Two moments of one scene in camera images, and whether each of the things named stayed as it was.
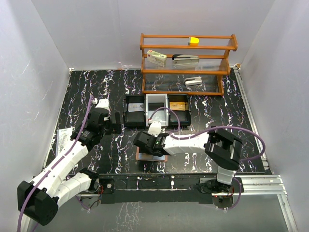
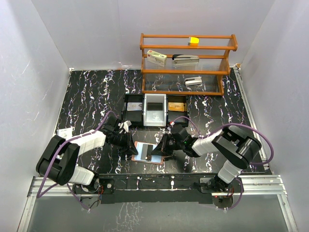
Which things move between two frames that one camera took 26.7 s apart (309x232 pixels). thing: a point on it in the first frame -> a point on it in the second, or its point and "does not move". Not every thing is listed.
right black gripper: (144, 141) -> (165, 145)
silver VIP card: (135, 107) does not move
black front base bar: (175, 189) does not move
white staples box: (156, 58) does not move
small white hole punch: (192, 81) does not move
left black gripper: (112, 123) -> (127, 142)
